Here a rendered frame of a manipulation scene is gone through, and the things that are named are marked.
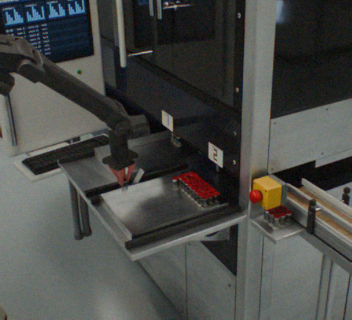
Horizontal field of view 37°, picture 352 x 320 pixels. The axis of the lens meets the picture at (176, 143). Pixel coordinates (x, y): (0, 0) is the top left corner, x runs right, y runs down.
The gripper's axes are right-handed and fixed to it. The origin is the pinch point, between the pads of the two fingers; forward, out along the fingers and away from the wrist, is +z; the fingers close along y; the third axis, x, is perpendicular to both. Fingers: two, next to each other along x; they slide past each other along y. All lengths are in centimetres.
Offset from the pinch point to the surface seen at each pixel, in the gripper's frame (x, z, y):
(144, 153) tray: 25.0, 9.6, 27.7
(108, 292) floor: 58, 97, 20
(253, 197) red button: -38.9, -1.7, 18.8
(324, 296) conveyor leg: -57, 34, 32
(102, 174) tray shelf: 22.7, 8.9, 5.8
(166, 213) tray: -13.5, 9.3, 6.1
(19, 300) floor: 83, 95, -16
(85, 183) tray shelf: 21.4, 8.6, -2.2
